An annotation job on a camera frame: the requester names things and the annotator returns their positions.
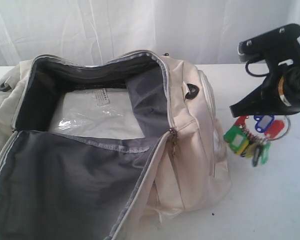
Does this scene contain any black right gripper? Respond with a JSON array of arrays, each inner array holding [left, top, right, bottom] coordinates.
[[229, 62, 300, 117]]

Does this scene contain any colourful key tag bunch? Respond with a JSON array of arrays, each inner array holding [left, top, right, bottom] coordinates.
[[223, 115, 291, 167]]

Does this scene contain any cream fabric duffel bag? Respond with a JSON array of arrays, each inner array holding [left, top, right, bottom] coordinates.
[[0, 50, 231, 240]]

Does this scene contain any white backdrop curtain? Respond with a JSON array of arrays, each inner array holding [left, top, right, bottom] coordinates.
[[0, 0, 300, 66]]

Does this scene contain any clear plastic wrapped package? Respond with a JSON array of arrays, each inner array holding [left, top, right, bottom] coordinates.
[[48, 88, 144, 140]]

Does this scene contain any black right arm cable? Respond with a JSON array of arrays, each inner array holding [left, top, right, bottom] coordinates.
[[244, 59, 300, 116]]

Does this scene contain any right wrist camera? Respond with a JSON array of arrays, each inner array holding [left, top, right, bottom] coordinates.
[[237, 23, 300, 64]]

